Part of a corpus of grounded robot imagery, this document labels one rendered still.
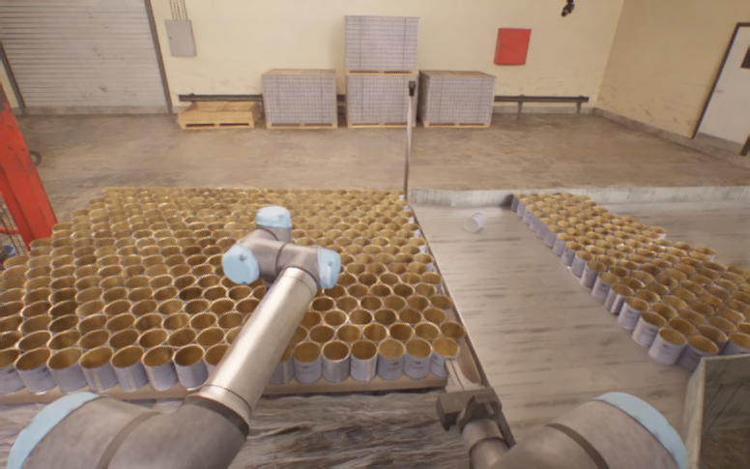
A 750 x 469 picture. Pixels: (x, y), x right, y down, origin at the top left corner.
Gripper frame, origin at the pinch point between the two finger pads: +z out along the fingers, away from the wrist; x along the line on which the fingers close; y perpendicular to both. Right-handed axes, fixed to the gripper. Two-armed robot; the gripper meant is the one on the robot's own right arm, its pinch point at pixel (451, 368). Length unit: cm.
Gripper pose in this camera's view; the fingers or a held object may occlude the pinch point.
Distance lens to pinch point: 100.2
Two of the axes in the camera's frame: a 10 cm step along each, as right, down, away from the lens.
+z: -1.7, -4.8, 8.6
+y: -0.5, 8.8, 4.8
